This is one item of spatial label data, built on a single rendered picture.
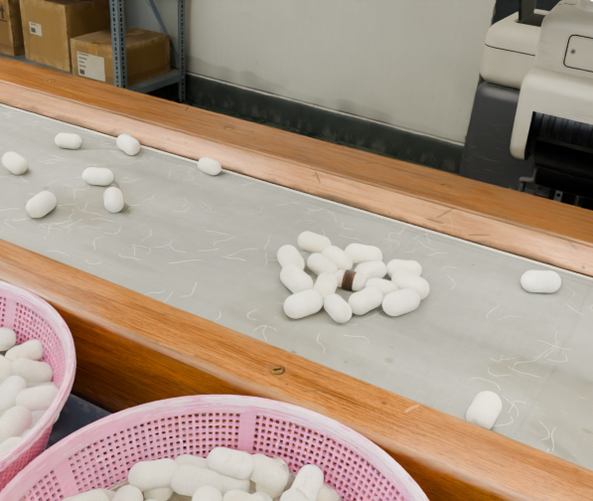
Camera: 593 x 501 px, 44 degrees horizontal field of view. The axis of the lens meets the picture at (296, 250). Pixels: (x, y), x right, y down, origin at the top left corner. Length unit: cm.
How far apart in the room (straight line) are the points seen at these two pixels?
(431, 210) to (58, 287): 41
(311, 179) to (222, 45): 250
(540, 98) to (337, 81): 188
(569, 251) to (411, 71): 217
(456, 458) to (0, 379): 34
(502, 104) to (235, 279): 100
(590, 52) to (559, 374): 72
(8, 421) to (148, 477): 11
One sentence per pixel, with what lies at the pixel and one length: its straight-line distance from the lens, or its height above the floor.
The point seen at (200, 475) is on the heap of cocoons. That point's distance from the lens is 50.
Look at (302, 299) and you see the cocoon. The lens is 63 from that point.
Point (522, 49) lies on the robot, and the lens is 156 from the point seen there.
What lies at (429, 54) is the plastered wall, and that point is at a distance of 288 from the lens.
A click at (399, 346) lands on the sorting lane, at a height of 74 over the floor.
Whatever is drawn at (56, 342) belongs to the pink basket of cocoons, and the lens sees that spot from 60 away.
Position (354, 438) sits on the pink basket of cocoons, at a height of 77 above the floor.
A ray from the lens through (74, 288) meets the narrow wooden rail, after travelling 64.
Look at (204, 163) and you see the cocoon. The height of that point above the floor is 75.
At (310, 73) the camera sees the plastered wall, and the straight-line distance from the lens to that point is 312.
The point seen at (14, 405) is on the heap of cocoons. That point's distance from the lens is 58.
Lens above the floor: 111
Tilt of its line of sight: 30 degrees down
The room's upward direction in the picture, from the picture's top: 5 degrees clockwise
